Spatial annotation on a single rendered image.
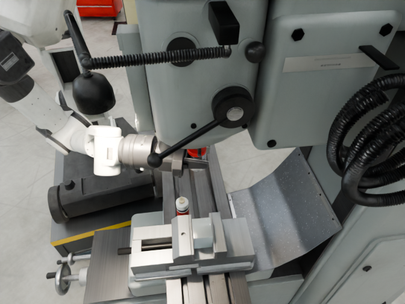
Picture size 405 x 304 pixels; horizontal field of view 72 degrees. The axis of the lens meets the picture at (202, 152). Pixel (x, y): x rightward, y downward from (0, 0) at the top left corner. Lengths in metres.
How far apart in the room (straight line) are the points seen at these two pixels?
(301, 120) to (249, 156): 1.93
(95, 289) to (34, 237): 1.19
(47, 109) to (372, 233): 0.93
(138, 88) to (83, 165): 1.20
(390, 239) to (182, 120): 0.64
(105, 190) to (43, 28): 0.90
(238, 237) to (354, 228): 0.31
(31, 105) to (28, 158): 1.95
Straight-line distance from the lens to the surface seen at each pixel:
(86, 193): 1.54
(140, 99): 0.56
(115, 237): 1.21
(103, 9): 5.28
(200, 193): 1.02
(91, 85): 0.53
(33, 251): 2.21
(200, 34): 0.42
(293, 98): 0.49
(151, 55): 0.34
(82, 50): 0.37
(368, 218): 0.80
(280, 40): 0.43
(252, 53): 0.42
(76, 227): 1.68
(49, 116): 0.92
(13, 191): 2.61
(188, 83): 0.45
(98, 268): 1.17
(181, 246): 0.79
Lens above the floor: 1.73
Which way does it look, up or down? 45 degrees down
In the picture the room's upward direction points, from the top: straight up
